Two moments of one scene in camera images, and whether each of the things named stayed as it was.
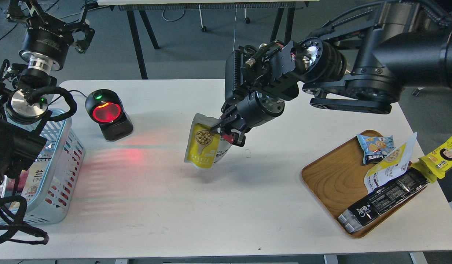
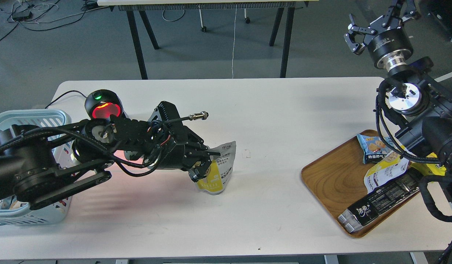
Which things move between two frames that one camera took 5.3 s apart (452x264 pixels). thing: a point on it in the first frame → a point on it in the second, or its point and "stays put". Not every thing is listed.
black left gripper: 46,43 → 188,149
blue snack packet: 377,147 stays put
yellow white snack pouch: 205,149 → 219,175
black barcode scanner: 106,108 stays put
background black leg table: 135,8 stays put
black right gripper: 251,110 → 390,50
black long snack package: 382,199 stays put
